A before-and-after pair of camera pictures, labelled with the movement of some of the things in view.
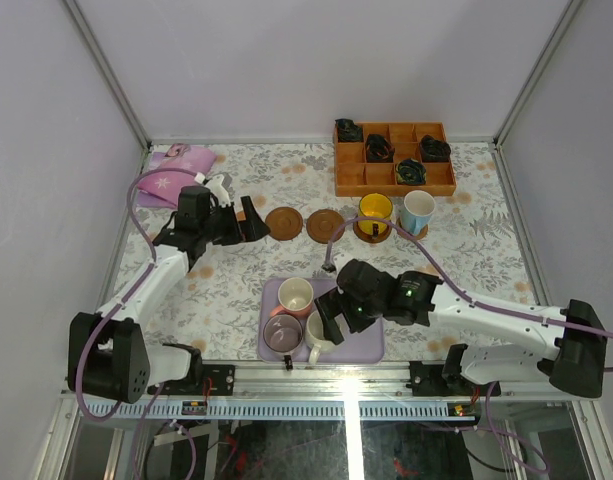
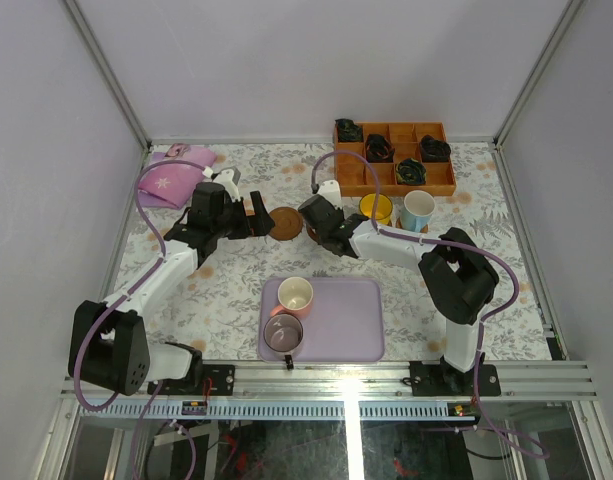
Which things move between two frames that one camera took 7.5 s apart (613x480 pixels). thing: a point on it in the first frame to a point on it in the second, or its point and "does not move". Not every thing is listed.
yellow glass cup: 378,205 does not move
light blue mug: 417,211 does not move
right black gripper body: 361,315 to 323,239
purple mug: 283,333 does not move
